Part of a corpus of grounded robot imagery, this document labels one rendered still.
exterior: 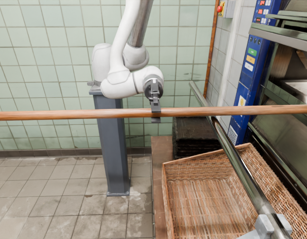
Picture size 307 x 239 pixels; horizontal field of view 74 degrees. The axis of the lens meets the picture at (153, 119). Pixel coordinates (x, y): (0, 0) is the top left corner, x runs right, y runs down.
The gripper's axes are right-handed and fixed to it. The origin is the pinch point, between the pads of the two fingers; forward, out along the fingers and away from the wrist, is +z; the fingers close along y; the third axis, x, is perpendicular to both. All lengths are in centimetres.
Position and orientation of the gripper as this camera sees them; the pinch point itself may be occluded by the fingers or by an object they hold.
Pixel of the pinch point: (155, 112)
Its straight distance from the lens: 66.0
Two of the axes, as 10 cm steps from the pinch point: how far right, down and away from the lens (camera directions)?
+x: -10.0, 0.2, -0.3
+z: 0.4, 5.0, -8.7
